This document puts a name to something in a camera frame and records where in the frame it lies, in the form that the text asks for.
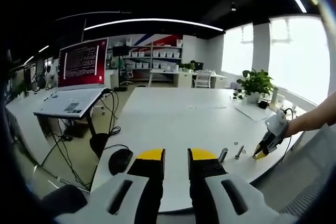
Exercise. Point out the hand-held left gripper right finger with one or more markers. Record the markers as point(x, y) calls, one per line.
point(204, 179)

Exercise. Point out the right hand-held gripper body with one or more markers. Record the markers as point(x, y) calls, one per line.
point(274, 125)

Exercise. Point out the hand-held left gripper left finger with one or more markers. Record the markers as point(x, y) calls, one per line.
point(147, 179)

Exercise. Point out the small threaded stud bolt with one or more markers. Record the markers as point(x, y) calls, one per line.
point(239, 151)

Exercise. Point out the large threaded stud bolt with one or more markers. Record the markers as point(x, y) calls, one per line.
point(223, 153)

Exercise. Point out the small black device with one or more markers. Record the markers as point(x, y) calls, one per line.
point(262, 104)

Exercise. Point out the white paper sheet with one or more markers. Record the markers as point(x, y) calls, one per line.
point(252, 112)

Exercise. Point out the white cylinder bottle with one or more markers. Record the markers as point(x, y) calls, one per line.
point(274, 95)

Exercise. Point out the black computer mouse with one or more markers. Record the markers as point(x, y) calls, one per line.
point(119, 161)

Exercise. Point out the large potted green plant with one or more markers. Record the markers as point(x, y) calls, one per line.
point(256, 81)

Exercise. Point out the tilted laptop stand table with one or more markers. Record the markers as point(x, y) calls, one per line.
point(91, 125)

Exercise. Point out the dark padded object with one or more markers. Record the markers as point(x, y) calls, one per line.
point(65, 197)

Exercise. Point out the white slatted chair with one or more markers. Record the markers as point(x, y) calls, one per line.
point(203, 78)

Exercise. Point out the small potted plant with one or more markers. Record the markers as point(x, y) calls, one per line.
point(186, 66)

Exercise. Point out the white background desk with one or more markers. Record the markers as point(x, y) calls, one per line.
point(162, 71)

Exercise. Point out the shelf with white bins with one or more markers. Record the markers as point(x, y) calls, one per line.
point(157, 54)

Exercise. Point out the black monitor on stand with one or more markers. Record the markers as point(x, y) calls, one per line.
point(120, 50)

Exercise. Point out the white laptop with red screen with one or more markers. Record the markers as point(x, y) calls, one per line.
point(78, 61)

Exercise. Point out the long white office desk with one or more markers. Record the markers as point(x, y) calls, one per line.
point(23, 103)

